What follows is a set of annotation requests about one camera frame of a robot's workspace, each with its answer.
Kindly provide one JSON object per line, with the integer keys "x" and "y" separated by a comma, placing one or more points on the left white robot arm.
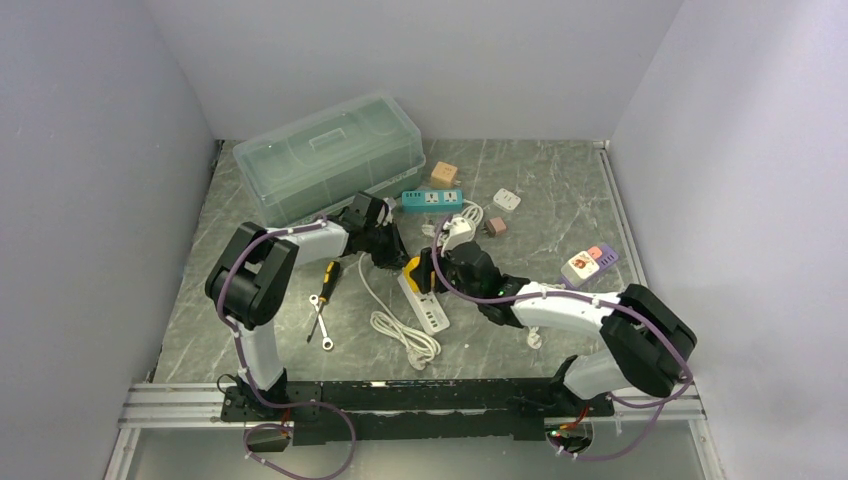
{"x": 248, "y": 282}

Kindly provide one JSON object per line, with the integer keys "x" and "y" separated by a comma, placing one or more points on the white cube socket red print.
{"x": 578, "y": 269}

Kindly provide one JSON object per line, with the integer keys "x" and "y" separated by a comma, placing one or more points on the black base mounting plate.
{"x": 329, "y": 411}

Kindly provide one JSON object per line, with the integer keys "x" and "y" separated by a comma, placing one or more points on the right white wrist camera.
{"x": 456, "y": 231}

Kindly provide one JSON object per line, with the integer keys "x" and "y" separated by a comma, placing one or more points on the clear plastic storage box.
{"x": 319, "y": 162}

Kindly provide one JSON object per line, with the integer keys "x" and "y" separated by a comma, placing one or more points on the beige cube plug adapter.
{"x": 443, "y": 176}

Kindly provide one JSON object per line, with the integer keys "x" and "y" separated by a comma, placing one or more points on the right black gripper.
{"x": 441, "y": 268}

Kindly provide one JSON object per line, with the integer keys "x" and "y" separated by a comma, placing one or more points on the white power strip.
{"x": 426, "y": 308}

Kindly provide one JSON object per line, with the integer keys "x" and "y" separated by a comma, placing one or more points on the yellow black screwdriver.
{"x": 330, "y": 280}

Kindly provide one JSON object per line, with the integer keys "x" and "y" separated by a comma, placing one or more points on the yellow cube socket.
{"x": 414, "y": 275}

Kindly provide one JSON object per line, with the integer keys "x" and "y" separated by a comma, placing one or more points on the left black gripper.
{"x": 387, "y": 245}

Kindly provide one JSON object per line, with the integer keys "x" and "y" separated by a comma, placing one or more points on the aluminium frame rail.
{"x": 198, "y": 406}

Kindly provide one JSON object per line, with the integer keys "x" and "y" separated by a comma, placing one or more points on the purple power strip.
{"x": 603, "y": 255}

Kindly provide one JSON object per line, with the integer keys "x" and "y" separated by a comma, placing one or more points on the teal power strip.
{"x": 432, "y": 201}

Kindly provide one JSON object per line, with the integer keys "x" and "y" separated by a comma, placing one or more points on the small pink plug adapter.
{"x": 495, "y": 226}

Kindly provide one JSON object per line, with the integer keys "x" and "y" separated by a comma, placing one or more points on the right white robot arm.
{"x": 645, "y": 345}

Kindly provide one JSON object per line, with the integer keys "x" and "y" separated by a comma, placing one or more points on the silver combination wrench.
{"x": 319, "y": 324}

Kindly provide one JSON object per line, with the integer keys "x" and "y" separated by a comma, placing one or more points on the white plug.
{"x": 506, "y": 200}

